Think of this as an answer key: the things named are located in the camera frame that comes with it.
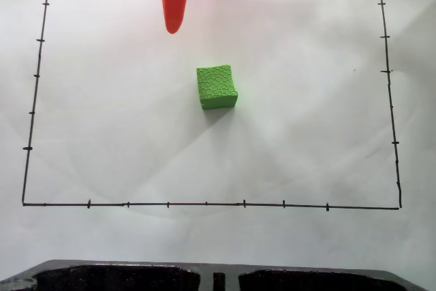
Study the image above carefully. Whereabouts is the white paper sheet drawn rectangle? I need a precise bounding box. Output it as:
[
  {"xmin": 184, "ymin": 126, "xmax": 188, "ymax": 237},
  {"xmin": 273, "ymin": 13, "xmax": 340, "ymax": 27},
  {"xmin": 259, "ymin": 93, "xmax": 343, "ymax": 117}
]
[{"xmin": 0, "ymin": 0, "xmax": 436, "ymax": 271}]

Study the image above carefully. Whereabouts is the black plastic tray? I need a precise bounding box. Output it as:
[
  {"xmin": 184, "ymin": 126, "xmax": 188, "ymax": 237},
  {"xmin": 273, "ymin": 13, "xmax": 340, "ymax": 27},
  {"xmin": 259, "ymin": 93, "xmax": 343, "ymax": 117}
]
[{"xmin": 0, "ymin": 259, "xmax": 436, "ymax": 291}]

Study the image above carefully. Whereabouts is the green textured foam block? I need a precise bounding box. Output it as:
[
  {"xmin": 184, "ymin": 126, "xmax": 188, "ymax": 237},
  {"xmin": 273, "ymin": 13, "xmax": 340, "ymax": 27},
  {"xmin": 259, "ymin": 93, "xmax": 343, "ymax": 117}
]
[{"xmin": 196, "ymin": 63, "xmax": 238, "ymax": 111}]

